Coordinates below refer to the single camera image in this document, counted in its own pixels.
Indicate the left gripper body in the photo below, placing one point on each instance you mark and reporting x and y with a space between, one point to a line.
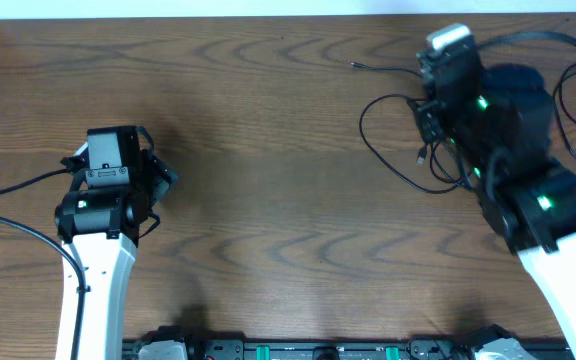
156 179

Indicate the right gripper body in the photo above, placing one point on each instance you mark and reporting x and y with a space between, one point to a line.
433 122

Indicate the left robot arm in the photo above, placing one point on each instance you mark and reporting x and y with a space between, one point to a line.
115 185

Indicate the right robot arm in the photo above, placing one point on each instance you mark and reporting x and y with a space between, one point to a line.
499 118

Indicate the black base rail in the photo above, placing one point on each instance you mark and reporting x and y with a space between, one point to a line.
416 348

